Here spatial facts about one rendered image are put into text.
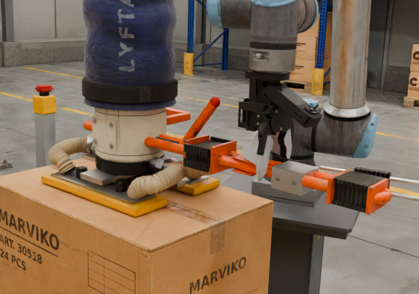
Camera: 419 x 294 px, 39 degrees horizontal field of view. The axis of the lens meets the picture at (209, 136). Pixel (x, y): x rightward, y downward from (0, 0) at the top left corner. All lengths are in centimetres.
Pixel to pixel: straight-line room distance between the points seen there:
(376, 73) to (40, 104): 828
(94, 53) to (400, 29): 897
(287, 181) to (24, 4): 1112
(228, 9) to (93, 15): 30
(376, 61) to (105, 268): 921
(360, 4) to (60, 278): 110
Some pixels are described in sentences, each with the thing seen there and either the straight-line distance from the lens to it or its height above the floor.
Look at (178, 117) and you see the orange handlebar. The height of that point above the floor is 109.
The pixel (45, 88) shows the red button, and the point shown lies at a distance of 244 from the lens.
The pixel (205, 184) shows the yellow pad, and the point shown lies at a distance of 144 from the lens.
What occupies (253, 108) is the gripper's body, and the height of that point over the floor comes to 120.
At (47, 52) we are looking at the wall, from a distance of 1225.
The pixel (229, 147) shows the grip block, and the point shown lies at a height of 110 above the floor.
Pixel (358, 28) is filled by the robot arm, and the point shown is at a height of 133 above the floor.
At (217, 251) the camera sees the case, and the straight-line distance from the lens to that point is 130.
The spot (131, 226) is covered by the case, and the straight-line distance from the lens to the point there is 124.
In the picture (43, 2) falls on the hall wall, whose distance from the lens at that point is 1234.
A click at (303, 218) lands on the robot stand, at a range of 188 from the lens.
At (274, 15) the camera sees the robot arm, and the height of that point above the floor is 138.
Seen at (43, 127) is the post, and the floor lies 88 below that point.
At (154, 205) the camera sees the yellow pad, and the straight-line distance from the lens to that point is 132.
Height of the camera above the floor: 141
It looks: 13 degrees down
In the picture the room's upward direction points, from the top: 2 degrees clockwise
